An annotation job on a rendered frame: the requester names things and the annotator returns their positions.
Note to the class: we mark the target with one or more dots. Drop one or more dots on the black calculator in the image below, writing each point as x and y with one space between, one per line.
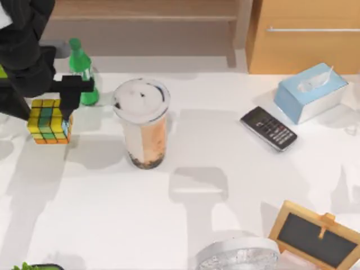
268 128

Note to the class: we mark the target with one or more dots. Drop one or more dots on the bubble tea cup with lid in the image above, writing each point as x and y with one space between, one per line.
143 112

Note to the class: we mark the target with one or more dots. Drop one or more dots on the multicoloured puzzle cube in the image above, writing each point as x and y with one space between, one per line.
46 123

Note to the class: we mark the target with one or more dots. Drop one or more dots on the light blue tissue box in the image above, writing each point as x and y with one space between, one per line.
308 92

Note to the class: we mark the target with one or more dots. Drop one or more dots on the open wooden shelf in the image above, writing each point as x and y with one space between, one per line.
146 22

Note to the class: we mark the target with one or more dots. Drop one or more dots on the wooden cupboard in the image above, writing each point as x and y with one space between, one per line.
303 50

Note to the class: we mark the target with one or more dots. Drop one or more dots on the green plant in black pot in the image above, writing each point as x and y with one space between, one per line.
36 266

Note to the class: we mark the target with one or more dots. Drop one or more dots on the lime green object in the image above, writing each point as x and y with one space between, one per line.
2 72

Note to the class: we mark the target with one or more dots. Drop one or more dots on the wooden framed blackboard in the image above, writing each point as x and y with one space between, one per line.
315 239

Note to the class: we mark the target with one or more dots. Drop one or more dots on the round white and silver fan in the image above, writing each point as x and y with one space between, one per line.
239 254

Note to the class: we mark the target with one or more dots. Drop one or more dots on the green bottle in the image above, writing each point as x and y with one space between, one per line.
81 64

